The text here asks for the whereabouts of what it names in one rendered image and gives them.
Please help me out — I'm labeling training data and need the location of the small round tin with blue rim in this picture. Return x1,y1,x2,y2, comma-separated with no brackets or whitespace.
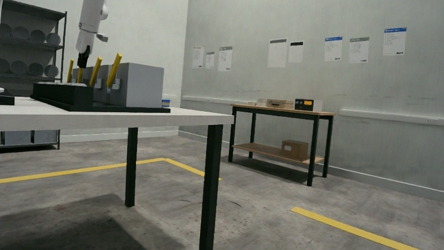
162,99,170,108

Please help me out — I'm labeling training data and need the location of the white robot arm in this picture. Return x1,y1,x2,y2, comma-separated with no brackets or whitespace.
79,0,109,42

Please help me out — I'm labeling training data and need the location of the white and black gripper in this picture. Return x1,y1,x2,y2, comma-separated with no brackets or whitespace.
76,28,95,68

